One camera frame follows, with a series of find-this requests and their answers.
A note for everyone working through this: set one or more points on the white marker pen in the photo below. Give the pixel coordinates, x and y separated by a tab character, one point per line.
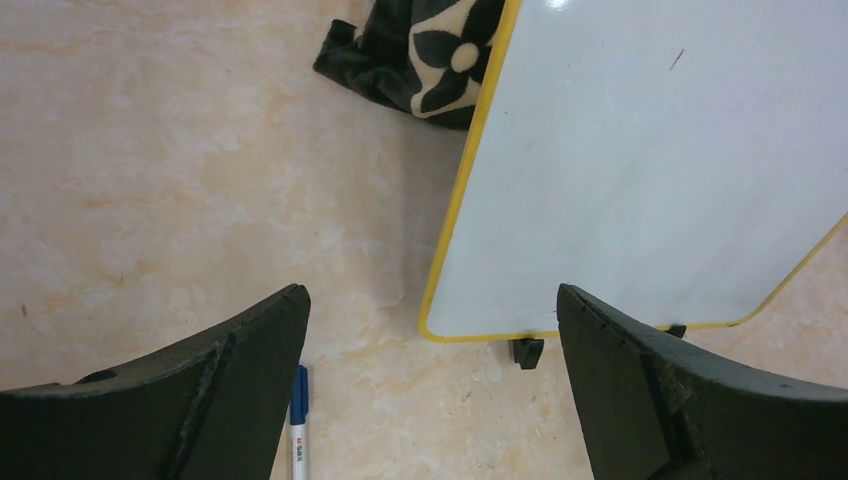
299	452

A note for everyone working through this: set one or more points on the black floral pillow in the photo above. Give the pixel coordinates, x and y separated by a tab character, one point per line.
427	58

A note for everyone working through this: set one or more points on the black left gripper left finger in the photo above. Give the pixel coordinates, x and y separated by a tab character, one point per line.
211	406

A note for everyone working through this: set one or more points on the black whiteboard foot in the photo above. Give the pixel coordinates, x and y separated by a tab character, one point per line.
677	331
526	352

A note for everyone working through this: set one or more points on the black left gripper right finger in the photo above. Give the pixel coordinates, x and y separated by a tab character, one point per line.
653	406

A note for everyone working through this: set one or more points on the black whiteboard foot right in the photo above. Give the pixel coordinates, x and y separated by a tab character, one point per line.
677	331

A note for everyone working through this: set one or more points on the black whiteboard foot left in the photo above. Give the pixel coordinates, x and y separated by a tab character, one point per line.
526	352

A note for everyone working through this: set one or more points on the blue marker cap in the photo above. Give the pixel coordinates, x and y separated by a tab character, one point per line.
299	400

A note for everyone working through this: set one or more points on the white whiteboard yellow frame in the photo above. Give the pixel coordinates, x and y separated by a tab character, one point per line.
679	160

